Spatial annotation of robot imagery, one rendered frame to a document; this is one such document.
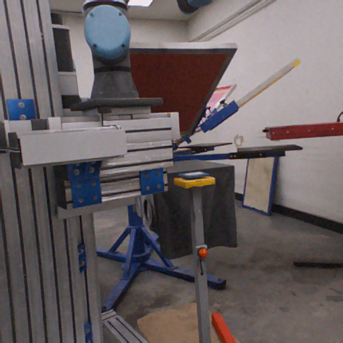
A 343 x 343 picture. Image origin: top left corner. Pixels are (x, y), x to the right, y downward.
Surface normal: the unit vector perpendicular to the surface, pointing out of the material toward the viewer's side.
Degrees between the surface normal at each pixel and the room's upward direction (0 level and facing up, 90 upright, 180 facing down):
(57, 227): 90
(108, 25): 98
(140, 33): 90
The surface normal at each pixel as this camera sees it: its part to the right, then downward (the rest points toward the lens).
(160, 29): 0.34, 0.09
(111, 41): 0.15, 0.23
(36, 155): 0.55, 0.06
